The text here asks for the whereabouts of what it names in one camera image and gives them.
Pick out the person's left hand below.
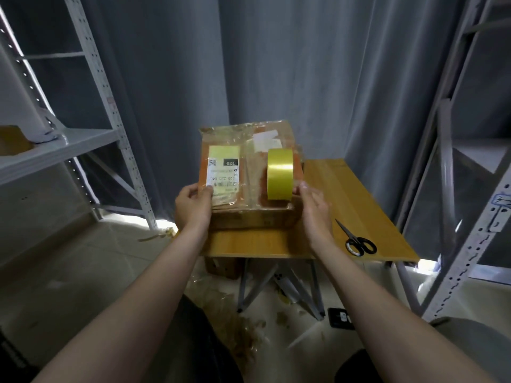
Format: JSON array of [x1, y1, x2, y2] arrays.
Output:
[[174, 183, 215, 235]]

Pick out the person's right hand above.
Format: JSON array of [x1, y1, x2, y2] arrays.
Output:
[[294, 181, 335, 254]]

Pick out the black-handled scissors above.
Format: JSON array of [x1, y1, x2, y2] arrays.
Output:
[[334, 218, 378, 259]]

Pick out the yellow tape roll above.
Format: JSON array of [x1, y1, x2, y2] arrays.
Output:
[[266, 147, 296, 202]]

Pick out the large orange print cardboard box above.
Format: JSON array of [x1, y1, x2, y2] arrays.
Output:
[[196, 119, 306, 231]]

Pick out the plain brown cardboard box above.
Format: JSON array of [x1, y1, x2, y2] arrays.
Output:
[[204, 256, 245, 280]]

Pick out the person's right forearm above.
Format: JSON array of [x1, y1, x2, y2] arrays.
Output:
[[310, 235, 496, 383]]

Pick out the person's left forearm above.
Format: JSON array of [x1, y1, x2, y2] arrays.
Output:
[[32, 223, 210, 383]]

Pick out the tape scraps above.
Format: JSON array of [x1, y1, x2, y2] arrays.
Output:
[[187, 271, 273, 360]]

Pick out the person's right leg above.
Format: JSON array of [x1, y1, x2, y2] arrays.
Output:
[[334, 317, 511, 383]]

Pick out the yellow wooden table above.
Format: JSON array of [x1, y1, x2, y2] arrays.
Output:
[[200, 159, 421, 320]]

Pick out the black power adapter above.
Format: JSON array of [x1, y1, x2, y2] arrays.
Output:
[[327, 307, 356, 331]]

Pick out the grey curtain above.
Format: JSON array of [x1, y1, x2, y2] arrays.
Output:
[[16, 0, 511, 224]]

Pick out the grey metal shelf unit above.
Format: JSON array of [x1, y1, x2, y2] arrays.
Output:
[[0, 0, 159, 232], [395, 0, 511, 324]]

